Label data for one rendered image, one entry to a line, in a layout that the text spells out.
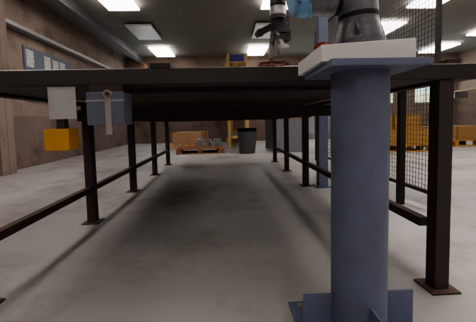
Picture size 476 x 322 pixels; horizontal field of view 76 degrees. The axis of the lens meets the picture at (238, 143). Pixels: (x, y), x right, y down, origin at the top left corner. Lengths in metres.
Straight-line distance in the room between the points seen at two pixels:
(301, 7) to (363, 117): 0.36
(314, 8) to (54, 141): 0.99
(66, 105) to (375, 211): 1.11
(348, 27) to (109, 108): 0.84
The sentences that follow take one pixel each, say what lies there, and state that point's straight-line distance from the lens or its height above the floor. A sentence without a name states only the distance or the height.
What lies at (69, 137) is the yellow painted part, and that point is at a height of 0.67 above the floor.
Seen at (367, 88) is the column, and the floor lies 0.80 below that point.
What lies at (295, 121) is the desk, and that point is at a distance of 6.86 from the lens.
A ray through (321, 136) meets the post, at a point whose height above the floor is 0.54.
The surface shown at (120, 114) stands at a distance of 1.18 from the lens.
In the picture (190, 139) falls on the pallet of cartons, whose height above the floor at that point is 0.26.
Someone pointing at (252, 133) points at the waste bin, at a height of 0.45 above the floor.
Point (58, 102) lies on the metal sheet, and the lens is 1.30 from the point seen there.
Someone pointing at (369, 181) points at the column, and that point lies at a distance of 0.95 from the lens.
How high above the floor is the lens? 0.71
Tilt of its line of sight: 4 degrees down
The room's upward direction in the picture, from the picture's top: 1 degrees counter-clockwise
